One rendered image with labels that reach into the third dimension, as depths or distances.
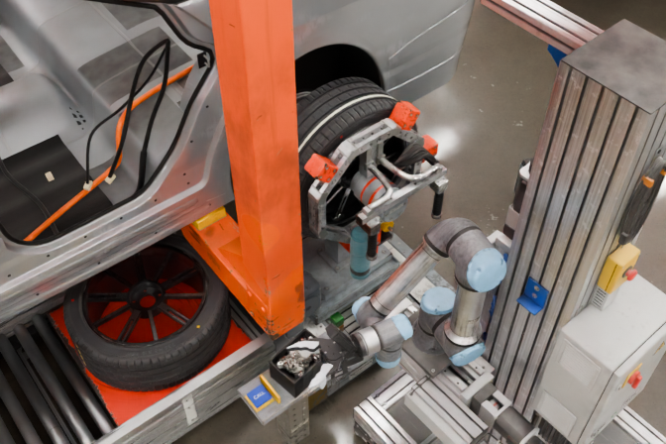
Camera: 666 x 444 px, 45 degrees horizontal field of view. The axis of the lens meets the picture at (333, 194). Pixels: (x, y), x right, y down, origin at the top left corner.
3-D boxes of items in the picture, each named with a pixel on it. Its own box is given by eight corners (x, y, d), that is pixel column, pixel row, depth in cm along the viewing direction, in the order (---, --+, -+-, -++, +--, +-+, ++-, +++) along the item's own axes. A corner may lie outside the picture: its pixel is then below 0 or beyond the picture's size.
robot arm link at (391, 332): (413, 343, 234) (415, 326, 228) (380, 357, 231) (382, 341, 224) (399, 322, 239) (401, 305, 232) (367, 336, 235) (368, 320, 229)
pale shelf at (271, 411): (326, 334, 323) (326, 329, 321) (353, 363, 315) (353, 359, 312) (237, 393, 306) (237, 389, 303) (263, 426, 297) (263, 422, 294)
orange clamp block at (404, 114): (397, 121, 316) (408, 101, 312) (410, 132, 312) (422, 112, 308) (387, 119, 310) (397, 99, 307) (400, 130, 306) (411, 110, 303)
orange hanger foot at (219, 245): (213, 216, 352) (204, 161, 327) (283, 293, 324) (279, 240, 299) (180, 234, 345) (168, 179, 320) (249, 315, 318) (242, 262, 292)
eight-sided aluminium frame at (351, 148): (407, 193, 354) (417, 99, 314) (417, 202, 350) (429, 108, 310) (308, 253, 331) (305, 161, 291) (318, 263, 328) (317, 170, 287)
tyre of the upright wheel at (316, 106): (352, 195, 375) (403, 71, 342) (385, 226, 362) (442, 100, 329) (239, 218, 330) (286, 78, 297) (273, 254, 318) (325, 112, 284)
